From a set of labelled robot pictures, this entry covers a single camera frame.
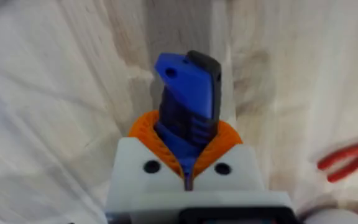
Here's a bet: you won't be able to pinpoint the white orange right gripper right finger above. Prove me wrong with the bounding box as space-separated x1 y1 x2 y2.
188 120 267 192

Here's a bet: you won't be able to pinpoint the white orange right gripper left finger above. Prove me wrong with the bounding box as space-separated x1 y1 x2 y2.
104 109 188 215

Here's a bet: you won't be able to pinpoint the white round object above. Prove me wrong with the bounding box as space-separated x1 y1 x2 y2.
301 207 358 224

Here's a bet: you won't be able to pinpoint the red-handled pliers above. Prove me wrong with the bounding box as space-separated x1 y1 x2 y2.
316 136 358 184

